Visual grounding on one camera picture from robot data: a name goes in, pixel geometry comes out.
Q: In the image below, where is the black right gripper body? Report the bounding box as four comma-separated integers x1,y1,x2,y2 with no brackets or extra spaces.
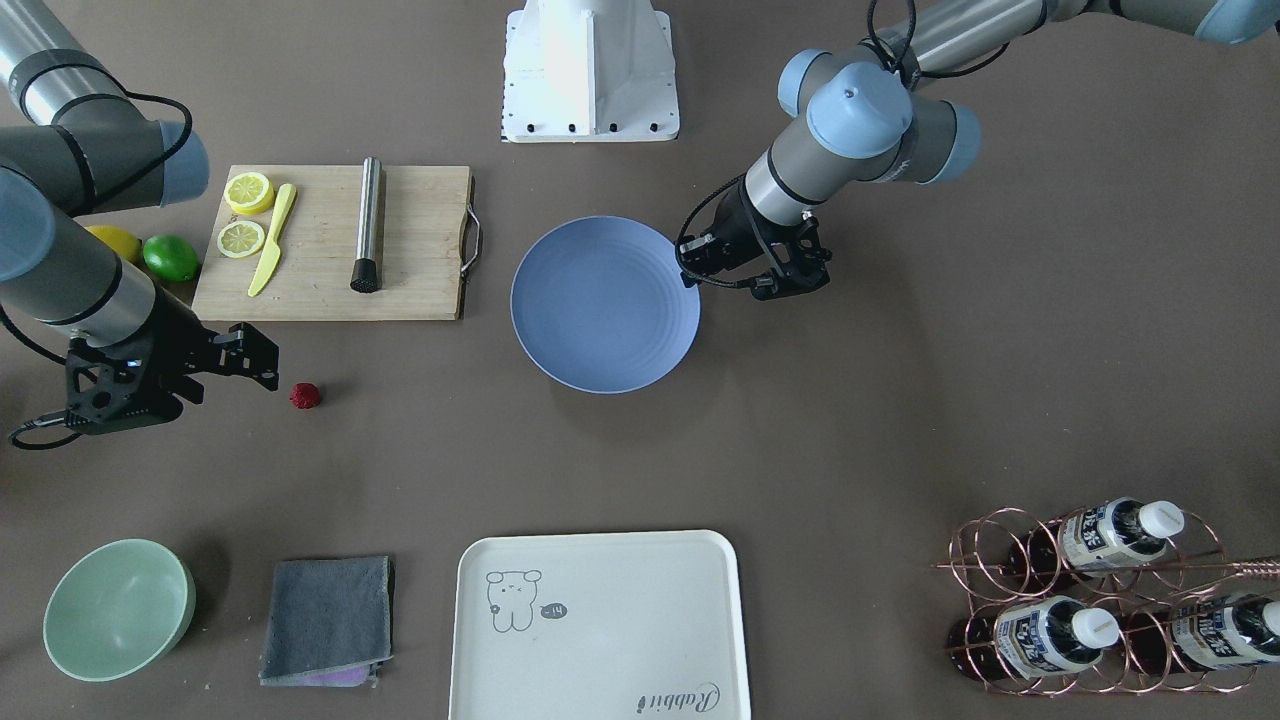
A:
65,290,219,436

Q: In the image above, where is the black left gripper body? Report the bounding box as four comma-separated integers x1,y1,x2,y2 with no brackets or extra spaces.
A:
677,179,832,292

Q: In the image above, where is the red strawberry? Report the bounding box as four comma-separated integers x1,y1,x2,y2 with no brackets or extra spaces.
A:
289,382,323,410

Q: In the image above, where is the blue round plate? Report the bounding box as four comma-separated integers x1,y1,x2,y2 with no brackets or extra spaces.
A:
509,217,701,395

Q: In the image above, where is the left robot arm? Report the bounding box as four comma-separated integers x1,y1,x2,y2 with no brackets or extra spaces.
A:
675,1,1279,301

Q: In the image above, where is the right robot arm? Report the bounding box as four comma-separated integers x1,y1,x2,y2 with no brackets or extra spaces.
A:
1,1,279,447

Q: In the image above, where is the yellow plastic knife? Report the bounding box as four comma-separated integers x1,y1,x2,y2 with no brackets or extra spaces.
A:
247,183,297,297

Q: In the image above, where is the lemon half lower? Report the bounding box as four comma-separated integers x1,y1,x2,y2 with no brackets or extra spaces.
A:
216,220,266,259

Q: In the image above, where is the lemon half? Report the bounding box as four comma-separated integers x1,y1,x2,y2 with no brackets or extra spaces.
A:
223,170,276,217
216,220,266,259

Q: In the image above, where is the wooden cutting board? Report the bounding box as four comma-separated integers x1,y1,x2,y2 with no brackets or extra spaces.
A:
192,165,474,322

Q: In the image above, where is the green lime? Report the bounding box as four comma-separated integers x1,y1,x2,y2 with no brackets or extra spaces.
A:
141,234,201,283

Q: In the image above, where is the yellow lemon upper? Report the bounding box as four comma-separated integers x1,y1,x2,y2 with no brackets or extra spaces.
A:
84,224,142,265

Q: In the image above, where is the steel muddler black tip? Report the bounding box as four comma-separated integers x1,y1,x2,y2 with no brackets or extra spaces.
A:
349,158,384,293

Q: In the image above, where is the lemon half upper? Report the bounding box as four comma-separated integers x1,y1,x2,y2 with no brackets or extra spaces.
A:
223,170,276,217

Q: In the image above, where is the green bowl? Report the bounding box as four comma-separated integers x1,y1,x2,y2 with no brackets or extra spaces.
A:
42,539,196,682

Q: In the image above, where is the grey folded cloth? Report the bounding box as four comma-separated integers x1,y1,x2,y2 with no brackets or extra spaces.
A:
259,555,394,688

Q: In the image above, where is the cream rabbit tray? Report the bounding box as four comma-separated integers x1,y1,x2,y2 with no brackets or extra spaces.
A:
449,529,753,719

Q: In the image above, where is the drink bottle back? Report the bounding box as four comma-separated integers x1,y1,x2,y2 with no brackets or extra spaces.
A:
1123,593,1279,675
1007,497,1187,593

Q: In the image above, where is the drink bottle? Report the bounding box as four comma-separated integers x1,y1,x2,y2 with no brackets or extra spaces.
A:
946,594,1121,683
1007,497,1187,593
1123,593,1279,675

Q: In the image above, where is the drink bottle front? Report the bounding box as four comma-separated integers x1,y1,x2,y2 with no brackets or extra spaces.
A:
946,594,1121,683

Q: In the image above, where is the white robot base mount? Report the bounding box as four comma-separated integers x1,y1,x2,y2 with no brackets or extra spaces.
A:
500,1,681,143

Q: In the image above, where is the copper wire bottle rack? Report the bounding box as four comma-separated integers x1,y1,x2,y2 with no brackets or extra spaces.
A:
938,507,1277,697

